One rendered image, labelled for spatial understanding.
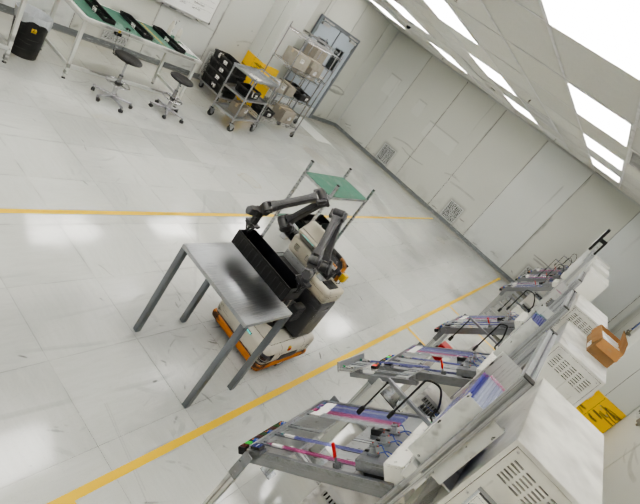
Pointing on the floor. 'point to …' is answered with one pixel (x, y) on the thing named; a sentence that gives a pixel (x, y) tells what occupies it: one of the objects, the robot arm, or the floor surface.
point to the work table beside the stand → (238, 277)
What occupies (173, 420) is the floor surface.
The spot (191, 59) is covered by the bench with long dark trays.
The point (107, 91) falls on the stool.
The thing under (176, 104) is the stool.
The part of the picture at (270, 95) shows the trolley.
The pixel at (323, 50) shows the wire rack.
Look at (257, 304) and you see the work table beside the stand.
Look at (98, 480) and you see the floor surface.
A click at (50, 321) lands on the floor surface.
